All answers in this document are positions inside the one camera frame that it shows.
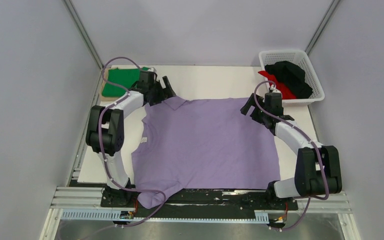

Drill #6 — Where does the purple t shirt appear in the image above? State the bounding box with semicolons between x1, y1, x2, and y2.
131;97;281;209

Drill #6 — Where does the aluminium frame rail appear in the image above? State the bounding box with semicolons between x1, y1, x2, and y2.
50;187;353;214

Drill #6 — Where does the white plastic basket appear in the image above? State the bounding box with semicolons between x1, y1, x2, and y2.
258;49;325;107

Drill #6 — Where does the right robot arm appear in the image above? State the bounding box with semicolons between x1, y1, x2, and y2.
240;92;343;209

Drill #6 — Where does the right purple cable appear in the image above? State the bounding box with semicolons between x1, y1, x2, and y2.
253;80;331;232

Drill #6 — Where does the folded green t shirt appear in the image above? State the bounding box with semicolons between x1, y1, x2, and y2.
100;67;150;98

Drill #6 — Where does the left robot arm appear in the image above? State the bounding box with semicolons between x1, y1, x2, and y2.
85;70;176;208

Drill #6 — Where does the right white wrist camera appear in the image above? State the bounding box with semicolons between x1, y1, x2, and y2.
269;84;282;94

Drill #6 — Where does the red t shirt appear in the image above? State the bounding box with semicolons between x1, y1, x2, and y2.
258;70;297;100

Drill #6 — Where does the left corner metal post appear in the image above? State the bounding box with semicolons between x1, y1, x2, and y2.
62;0;104;69

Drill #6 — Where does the corner metal post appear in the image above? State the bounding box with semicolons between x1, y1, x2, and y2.
305;0;342;55
62;0;104;69

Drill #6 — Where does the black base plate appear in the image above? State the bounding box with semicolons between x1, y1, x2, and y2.
100;187;298;220

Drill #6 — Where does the white slotted cable duct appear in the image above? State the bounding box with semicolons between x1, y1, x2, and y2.
60;209;270;224

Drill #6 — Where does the right corner metal post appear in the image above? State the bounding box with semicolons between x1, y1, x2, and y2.
305;0;342;55

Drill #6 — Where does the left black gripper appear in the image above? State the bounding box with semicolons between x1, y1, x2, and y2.
148;76;176;107

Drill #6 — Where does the black t shirt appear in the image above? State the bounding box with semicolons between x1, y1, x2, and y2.
264;60;313;100

